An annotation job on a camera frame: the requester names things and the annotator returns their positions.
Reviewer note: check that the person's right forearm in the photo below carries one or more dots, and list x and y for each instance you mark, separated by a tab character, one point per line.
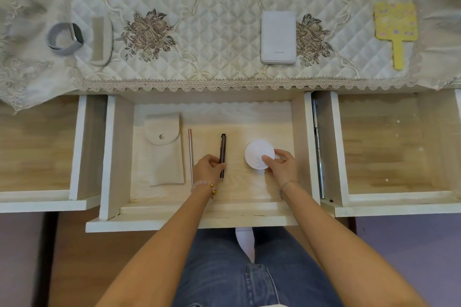
349	256

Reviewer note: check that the white comb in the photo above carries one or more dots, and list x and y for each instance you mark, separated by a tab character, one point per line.
101	40

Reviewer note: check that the silver grey wristband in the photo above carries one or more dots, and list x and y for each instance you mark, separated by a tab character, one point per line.
54	42

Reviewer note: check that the thin metal straw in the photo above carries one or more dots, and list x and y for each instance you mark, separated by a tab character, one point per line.
191	148

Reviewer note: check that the person's right hand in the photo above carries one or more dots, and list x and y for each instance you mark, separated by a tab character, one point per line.
286	172

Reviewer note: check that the white round compact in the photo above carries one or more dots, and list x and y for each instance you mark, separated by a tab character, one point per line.
255	152

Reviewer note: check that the dark brown wooden trim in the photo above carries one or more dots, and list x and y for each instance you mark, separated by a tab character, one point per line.
45	263
352	224

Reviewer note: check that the yellow hand mirror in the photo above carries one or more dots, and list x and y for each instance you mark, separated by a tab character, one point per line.
394	22

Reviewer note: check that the wide white drawer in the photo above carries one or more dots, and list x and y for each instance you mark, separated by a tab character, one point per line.
234	188

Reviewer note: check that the person's left leg in jeans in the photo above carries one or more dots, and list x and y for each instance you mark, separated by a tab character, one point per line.
216	274

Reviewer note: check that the person's right leg in jeans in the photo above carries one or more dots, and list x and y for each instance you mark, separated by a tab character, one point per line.
295	274

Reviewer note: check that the person's leg in jeans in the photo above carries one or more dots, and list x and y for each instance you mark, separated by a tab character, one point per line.
295	274
216	274

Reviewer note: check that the beige snap pouch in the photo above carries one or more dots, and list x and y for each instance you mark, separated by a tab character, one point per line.
165	163

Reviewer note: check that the person's left forearm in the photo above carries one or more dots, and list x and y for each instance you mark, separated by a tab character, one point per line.
158	256

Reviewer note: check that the quilted lace table cloth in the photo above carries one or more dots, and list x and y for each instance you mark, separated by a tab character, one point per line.
216	11

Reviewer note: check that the person's left hand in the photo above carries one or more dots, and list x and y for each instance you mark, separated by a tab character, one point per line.
207	173

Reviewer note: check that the black lipstick tube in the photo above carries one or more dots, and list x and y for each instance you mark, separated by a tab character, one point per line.
223	145

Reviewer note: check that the small white drawer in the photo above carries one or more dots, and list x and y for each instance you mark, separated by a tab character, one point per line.
36	152
381	148

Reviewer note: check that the white power bank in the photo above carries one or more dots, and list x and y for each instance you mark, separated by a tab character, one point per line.
278	37

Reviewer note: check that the cream dressing table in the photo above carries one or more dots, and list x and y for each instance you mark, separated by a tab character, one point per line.
396	90

